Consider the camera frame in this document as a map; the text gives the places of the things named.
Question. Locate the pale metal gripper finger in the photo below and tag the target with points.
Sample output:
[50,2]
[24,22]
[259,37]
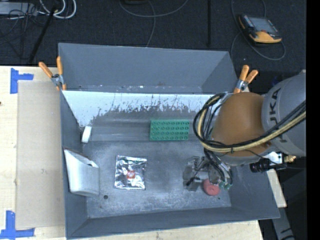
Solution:
[191,184]
[195,162]

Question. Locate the pink-red round sponge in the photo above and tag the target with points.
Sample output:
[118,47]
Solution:
[211,188]

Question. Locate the grey metal bin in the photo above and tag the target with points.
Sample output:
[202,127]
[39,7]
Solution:
[160,204]

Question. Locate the green studded flat block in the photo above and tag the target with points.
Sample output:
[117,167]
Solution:
[169,130]

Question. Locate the silver foil packet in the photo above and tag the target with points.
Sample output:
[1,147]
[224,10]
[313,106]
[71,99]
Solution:
[130,173]

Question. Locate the white tape roll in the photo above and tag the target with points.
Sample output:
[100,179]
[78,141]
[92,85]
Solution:
[86,134]

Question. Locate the pale cardboard board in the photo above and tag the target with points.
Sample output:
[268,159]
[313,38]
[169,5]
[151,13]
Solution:
[37,146]

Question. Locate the black cylinder on white bracket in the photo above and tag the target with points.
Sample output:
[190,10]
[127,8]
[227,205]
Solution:
[260,165]

